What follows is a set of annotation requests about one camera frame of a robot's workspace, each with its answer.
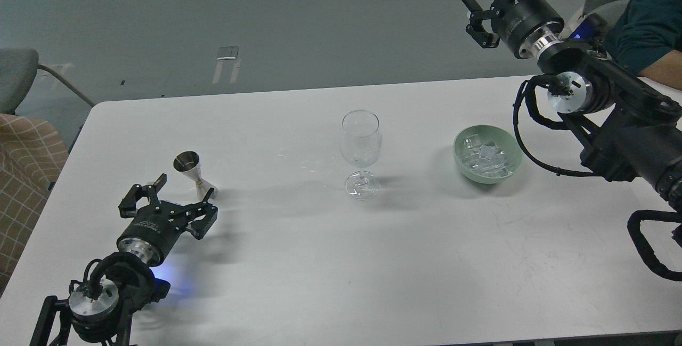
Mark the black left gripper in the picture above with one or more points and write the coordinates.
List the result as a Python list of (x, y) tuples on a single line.
[(156, 228)]

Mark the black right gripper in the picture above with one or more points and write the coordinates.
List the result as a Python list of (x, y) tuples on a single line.
[(513, 22)]

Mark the steel cocktail jigger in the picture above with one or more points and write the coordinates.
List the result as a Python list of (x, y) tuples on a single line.
[(188, 164)]

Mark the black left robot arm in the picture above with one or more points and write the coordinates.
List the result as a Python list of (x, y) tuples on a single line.
[(100, 307)]

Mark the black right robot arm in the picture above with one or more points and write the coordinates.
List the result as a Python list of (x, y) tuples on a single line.
[(627, 128)]

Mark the clear ice cubes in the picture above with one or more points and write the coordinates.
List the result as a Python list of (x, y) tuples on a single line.
[(485, 158)]

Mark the clear wine glass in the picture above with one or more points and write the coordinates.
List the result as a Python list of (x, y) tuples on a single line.
[(360, 146)]

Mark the green bowl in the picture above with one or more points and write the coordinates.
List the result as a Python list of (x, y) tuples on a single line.
[(488, 132)]

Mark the person in teal shirt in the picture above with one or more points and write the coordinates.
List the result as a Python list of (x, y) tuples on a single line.
[(646, 40)]

